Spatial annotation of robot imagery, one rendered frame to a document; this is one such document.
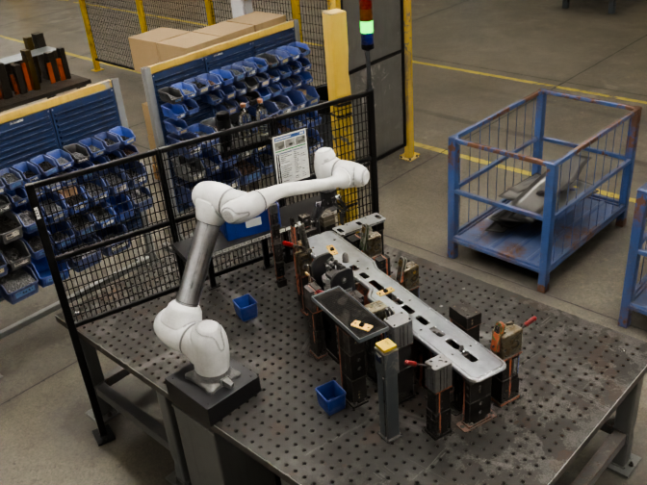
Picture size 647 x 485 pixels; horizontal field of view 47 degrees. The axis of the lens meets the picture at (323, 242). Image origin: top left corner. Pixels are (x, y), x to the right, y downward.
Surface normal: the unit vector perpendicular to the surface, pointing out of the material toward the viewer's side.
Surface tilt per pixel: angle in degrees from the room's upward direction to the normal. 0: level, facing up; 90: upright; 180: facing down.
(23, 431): 0
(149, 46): 90
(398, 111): 90
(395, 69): 91
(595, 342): 0
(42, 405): 0
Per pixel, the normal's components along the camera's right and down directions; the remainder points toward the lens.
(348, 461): -0.07, -0.86
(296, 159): 0.51, 0.39
